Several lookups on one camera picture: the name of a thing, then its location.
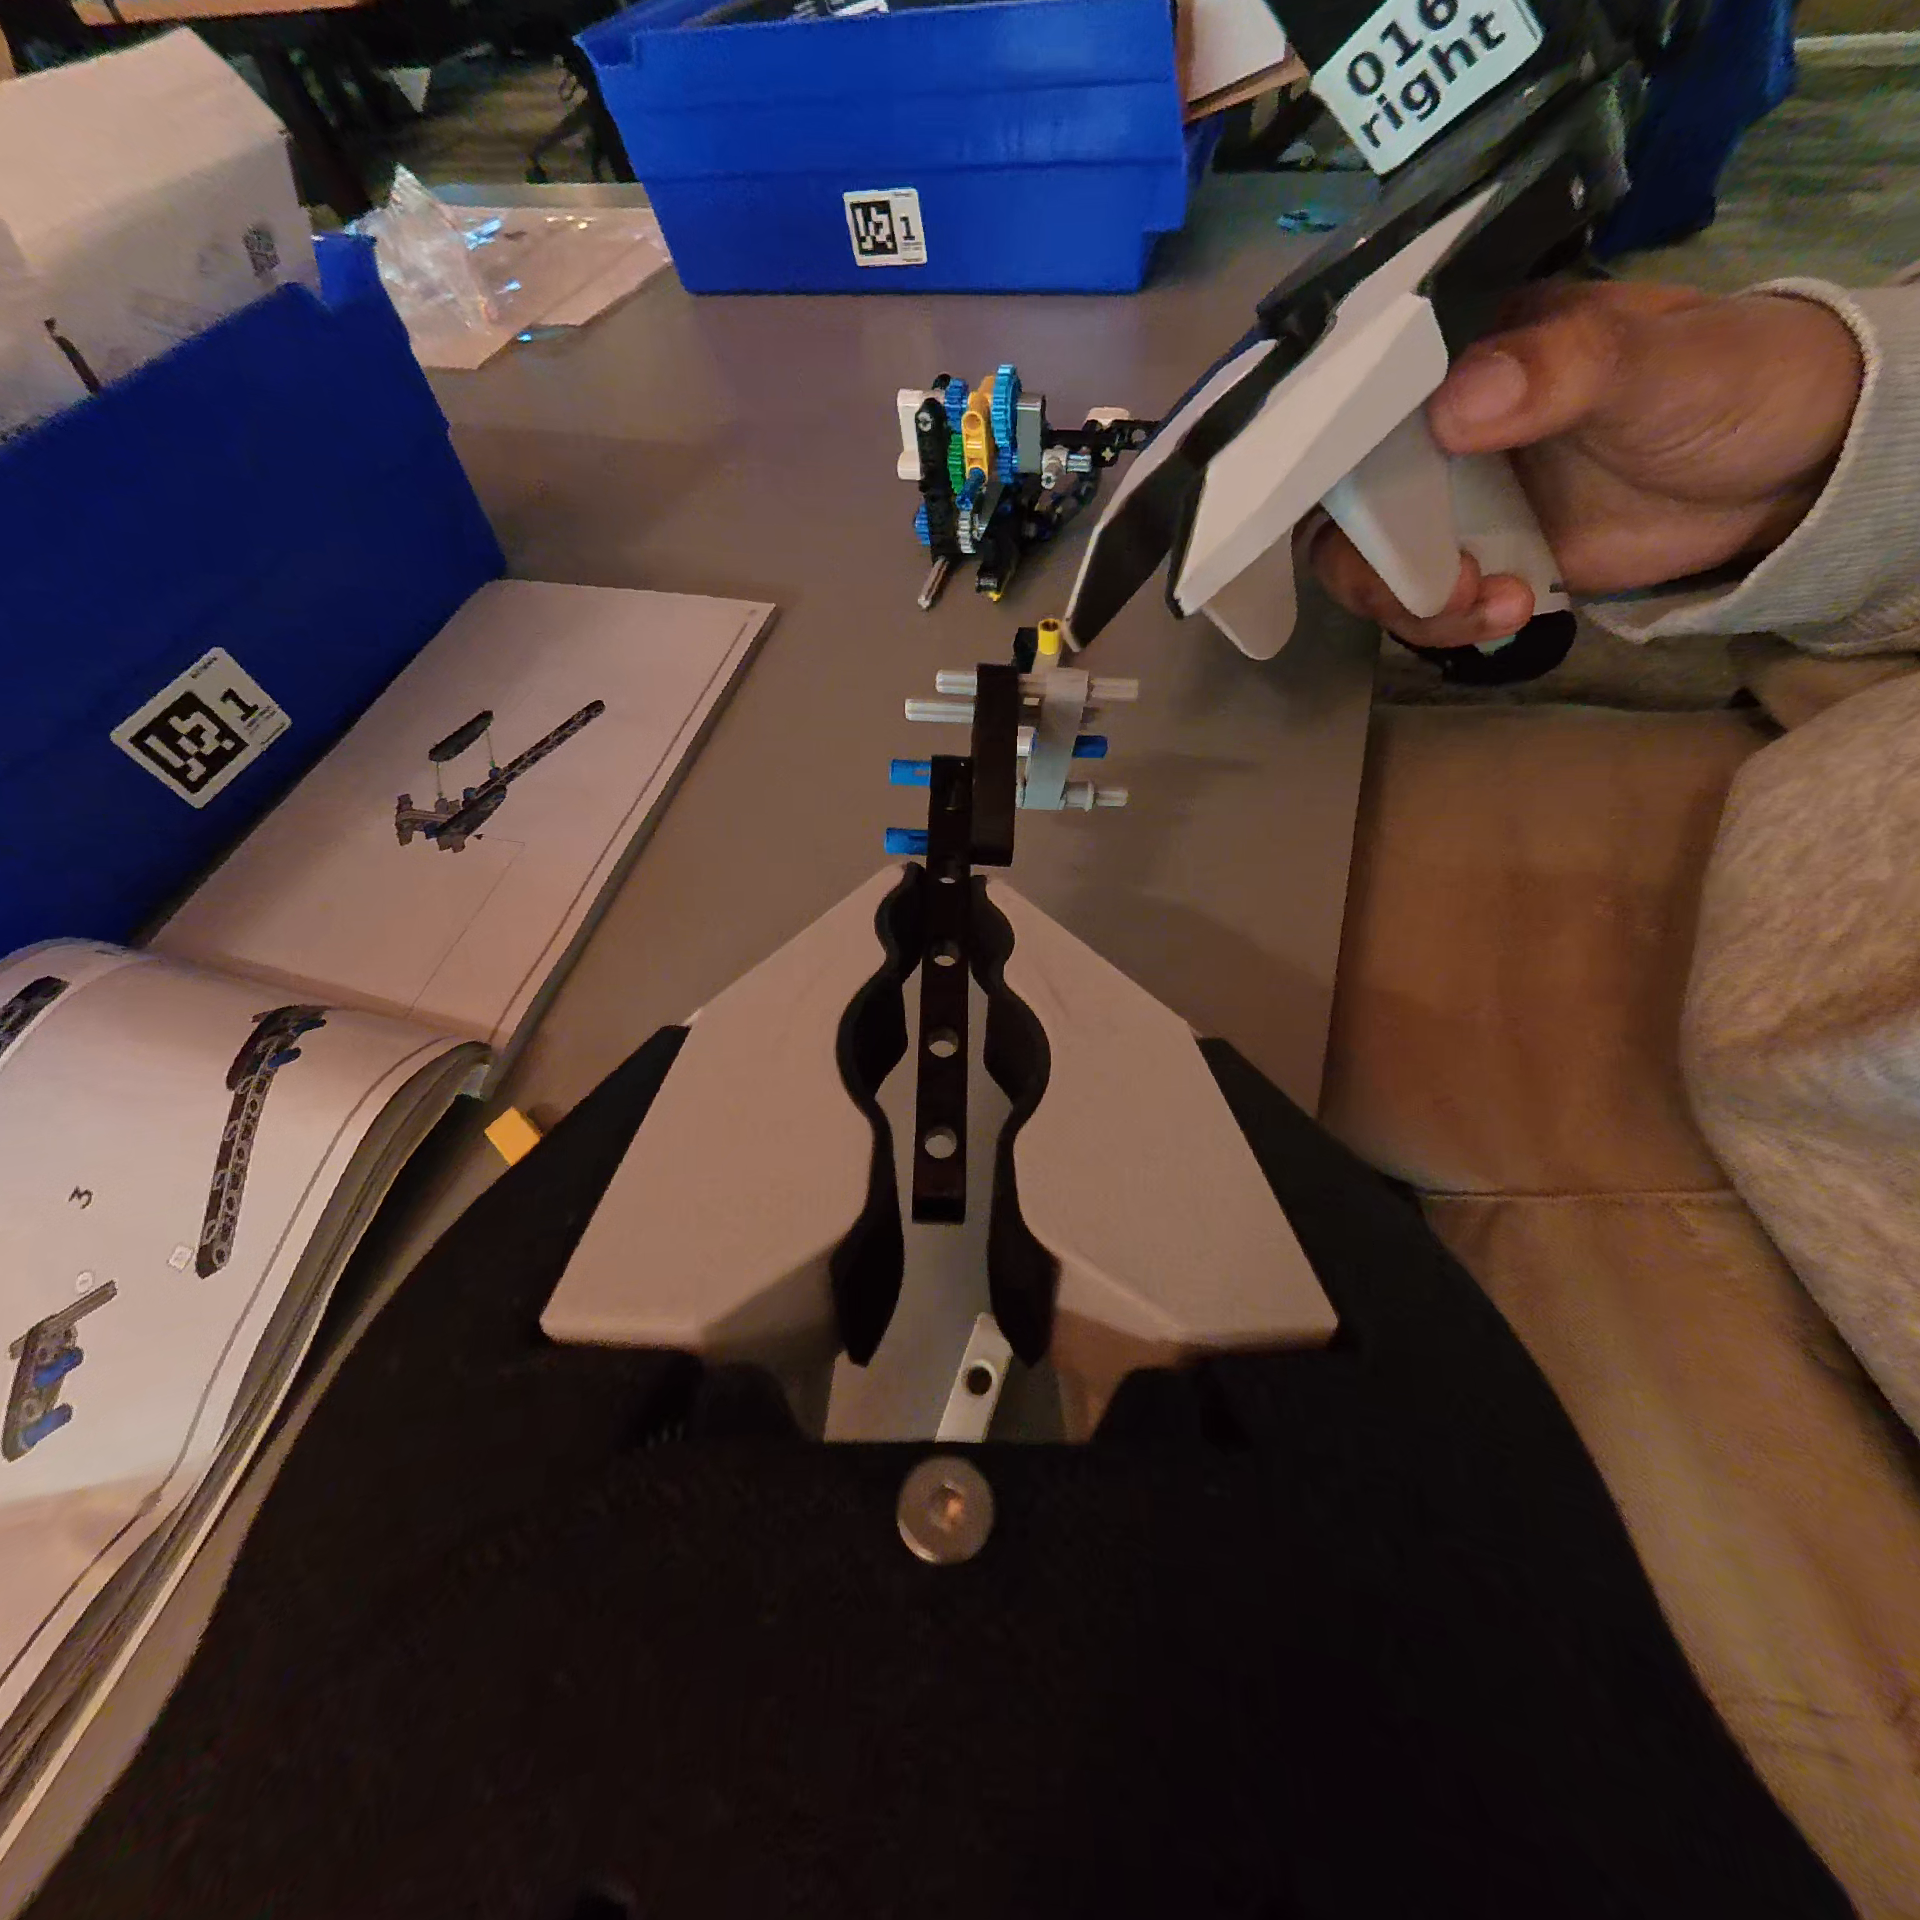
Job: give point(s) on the black and grey lego assembly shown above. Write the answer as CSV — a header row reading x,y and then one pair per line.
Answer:
x,y
993,765

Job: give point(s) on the yellow lego piece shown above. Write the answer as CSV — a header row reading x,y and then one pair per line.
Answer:
x,y
511,1136

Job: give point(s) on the blue striped jacket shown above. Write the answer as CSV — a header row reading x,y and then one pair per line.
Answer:
x,y
1712,119

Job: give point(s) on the blue plastic bin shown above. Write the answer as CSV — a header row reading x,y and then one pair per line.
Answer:
x,y
898,137
224,526

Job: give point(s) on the thick lego instruction booklet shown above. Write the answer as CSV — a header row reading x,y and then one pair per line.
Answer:
x,y
135,1200

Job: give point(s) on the white cardboard box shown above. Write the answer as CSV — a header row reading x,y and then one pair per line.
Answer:
x,y
135,196

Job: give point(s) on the clear plastic bag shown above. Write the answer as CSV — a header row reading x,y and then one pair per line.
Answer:
x,y
449,249

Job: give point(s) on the small lego beam yellow pin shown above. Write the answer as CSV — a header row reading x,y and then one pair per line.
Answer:
x,y
1044,643

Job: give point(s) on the lego gear assembly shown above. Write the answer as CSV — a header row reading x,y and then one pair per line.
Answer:
x,y
982,466

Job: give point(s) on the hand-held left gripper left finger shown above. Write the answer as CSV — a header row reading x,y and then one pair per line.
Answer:
x,y
690,1200

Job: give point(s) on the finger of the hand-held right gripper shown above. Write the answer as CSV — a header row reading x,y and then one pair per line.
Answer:
x,y
1321,437
1146,495

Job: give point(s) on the person's grey sweatshirt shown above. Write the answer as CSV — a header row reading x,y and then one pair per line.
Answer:
x,y
1815,977

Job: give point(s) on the person's right hand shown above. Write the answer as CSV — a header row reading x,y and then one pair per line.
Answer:
x,y
1682,420

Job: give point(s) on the white lego beam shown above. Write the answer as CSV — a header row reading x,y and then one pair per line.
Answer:
x,y
974,1374

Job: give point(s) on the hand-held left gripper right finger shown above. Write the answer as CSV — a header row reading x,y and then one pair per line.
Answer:
x,y
1169,1200

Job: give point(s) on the brown cardboard piece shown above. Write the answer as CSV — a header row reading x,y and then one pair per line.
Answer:
x,y
1237,53

